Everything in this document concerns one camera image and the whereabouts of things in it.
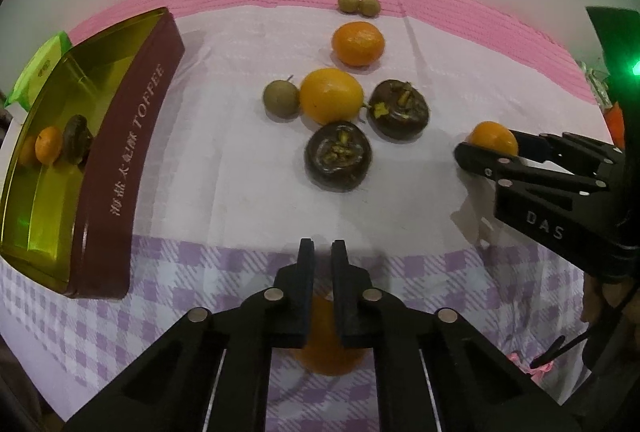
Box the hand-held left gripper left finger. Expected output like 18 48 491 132
65 238 316 432

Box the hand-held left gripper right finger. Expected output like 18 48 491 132
331 239 582 432

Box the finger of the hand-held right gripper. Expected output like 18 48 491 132
454 142 608 194
510 129 623 174

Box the small orange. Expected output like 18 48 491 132
34 126 64 165
467 121 519 158

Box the large orange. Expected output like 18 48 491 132
292 291 368 378

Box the orange mandarin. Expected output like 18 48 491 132
331 22 386 67

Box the maroon and gold tin box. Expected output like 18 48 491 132
0 7 185 300

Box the person's right hand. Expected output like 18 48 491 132
582 274 609 326

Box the red plastic object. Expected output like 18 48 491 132
606 104 626 148

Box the dark mangosteen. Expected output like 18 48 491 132
304 121 373 190
366 80 431 142
62 114 95 165

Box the pink ribbon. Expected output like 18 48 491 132
510 351 554 381

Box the yellow orange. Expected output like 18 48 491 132
299 68 364 126

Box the brown longan with stem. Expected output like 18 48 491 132
263 74 302 123

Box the green packet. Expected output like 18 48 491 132
4 31 71 109

